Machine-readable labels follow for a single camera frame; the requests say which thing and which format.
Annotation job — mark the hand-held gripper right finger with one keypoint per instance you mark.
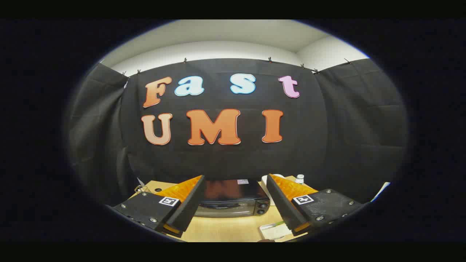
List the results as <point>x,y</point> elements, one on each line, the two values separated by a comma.
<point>282,207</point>

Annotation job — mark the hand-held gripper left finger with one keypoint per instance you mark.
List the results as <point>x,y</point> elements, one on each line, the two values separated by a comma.
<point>189,207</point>

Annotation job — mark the sandwich with lettuce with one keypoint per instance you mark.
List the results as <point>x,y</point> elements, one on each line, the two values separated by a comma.
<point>275,232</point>

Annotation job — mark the black toaster oven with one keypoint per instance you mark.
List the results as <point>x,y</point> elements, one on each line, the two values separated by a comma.
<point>233,196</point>

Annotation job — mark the cream rectangular box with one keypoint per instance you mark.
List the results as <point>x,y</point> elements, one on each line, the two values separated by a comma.
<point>263,180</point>

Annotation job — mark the white capped plastic bottle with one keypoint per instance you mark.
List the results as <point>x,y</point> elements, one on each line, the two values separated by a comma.
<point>299,179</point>

